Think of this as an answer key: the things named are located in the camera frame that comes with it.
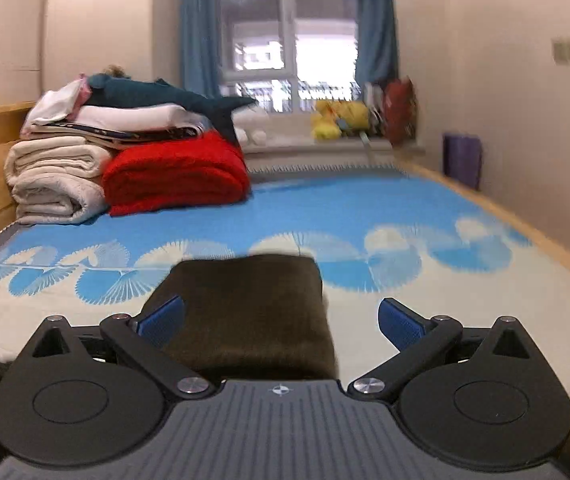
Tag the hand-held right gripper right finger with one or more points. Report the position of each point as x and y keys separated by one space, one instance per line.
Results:
x=402 y=325

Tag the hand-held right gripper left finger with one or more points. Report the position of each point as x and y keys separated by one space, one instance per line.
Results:
x=162 y=321

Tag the blue white printed bed sheet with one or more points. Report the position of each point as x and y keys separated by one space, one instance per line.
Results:
x=315 y=210

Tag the red folded blanket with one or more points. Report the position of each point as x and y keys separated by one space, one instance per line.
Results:
x=175 y=175

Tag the thick white folded quilt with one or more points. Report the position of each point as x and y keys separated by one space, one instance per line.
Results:
x=55 y=180

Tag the purple box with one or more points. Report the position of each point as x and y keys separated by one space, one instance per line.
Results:
x=462 y=160

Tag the dark printed folded cloth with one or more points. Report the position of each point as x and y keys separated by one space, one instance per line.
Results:
x=130 y=137

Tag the thin white folded blanket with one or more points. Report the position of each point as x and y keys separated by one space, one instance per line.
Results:
x=135 y=116

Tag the white plush toy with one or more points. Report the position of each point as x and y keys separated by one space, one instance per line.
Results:
x=252 y=132

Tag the red bag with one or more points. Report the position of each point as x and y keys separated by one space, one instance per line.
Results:
x=400 y=110

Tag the yellow plush toy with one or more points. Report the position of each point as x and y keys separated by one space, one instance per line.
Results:
x=337 y=117

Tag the teal shark plush toy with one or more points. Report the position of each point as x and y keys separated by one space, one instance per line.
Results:
x=165 y=92

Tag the pink cloth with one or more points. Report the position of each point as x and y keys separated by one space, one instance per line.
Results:
x=85 y=90

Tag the brown plush toy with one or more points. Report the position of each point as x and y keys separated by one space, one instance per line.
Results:
x=115 y=71

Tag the blue curtain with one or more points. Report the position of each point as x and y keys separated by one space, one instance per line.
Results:
x=376 y=20
x=197 y=25

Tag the window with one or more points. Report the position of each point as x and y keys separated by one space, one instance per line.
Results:
x=275 y=25

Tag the wooden bed frame rail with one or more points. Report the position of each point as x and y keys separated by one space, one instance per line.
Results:
x=540 y=230

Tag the wall socket plate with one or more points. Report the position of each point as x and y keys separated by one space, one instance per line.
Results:
x=569 y=51

